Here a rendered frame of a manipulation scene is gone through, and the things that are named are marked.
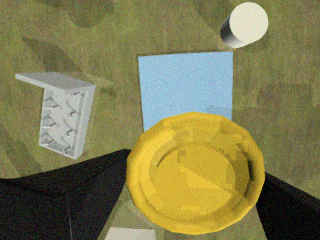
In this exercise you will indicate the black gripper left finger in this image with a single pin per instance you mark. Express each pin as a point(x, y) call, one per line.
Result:
point(69, 203)

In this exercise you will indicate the light blue square mat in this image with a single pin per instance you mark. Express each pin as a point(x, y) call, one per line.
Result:
point(174, 84)

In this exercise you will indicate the yellow plate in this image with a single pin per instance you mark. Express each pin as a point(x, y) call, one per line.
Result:
point(195, 173)

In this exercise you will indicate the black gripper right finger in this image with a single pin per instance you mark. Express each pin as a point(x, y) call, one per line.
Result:
point(287, 213)

